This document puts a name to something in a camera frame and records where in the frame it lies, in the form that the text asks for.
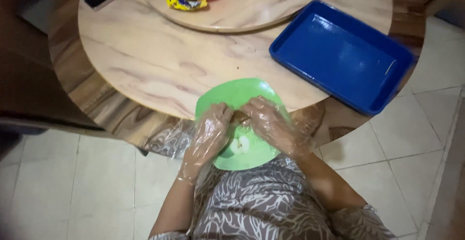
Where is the person's right hand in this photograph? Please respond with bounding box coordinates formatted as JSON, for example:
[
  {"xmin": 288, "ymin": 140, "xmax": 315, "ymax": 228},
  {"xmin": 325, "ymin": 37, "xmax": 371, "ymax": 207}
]
[{"xmin": 241, "ymin": 96, "xmax": 313, "ymax": 158}]

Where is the person's left hand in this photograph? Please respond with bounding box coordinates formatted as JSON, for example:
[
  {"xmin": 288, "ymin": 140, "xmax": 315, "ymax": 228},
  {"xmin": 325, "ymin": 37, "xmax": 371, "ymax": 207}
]
[{"xmin": 180, "ymin": 102, "xmax": 234, "ymax": 177}]

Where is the small brown food piece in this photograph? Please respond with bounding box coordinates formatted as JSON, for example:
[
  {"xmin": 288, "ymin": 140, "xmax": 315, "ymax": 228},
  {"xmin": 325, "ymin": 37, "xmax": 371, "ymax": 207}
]
[{"xmin": 232, "ymin": 111, "xmax": 251, "ymax": 124}]

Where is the green plastic plate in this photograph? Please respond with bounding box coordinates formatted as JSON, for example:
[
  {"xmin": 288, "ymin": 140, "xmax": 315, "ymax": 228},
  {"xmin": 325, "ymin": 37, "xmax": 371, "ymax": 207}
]
[{"xmin": 195, "ymin": 78, "xmax": 292, "ymax": 171}]

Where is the person's patterned brown dress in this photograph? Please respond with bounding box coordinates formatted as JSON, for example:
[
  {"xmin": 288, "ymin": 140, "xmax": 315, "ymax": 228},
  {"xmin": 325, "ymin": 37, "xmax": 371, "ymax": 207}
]
[{"xmin": 149, "ymin": 155, "xmax": 396, "ymax": 240}]

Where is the blue plastic tray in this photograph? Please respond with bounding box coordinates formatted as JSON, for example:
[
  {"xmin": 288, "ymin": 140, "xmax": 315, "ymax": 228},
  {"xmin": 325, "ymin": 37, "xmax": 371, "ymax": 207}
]
[{"xmin": 269, "ymin": 0, "xmax": 415, "ymax": 116}]

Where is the round wooden turntable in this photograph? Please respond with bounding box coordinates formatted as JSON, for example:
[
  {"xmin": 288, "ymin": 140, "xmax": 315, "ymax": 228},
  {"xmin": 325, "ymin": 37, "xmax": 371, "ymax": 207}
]
[{"xmin": 140, "ymin": 0, "xmax": 330, "ymax": 34}]

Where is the dark wooden chair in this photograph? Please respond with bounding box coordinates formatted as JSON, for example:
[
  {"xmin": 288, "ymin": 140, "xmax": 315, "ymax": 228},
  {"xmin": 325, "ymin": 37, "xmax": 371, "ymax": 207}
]
[{"xmin": 0, "ymin": 0, "xmax": 106, "ymax": 150}]

